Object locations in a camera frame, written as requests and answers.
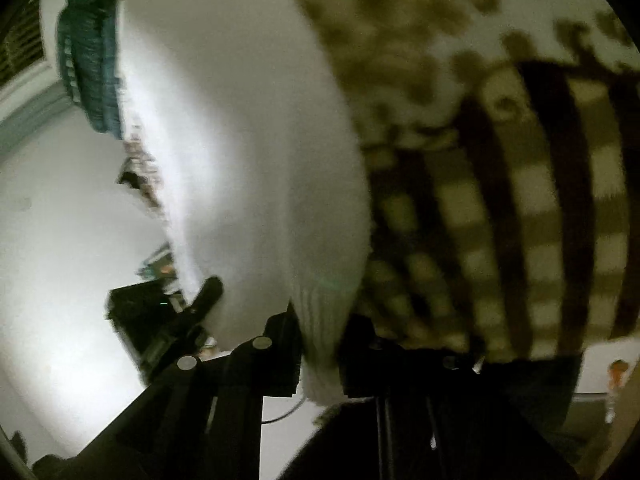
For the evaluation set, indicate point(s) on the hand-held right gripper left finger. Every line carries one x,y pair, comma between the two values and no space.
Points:
279,357

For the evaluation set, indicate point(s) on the teal knit cloth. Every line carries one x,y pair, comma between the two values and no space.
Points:
90,50

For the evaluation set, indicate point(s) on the brown spotted cream cloth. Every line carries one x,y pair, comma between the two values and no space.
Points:
410,30

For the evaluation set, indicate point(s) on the orange and white object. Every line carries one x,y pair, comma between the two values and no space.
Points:
616,385

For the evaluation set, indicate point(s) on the brown checked blanket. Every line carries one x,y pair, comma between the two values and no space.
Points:
525,220

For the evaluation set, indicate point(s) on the window blind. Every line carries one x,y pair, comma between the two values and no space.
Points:
20,45

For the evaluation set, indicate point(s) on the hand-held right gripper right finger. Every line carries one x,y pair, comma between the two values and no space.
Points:
361,360

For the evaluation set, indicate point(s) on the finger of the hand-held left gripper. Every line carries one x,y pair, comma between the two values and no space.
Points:
206,297

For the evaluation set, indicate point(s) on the white knit garment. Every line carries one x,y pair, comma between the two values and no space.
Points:
240,135

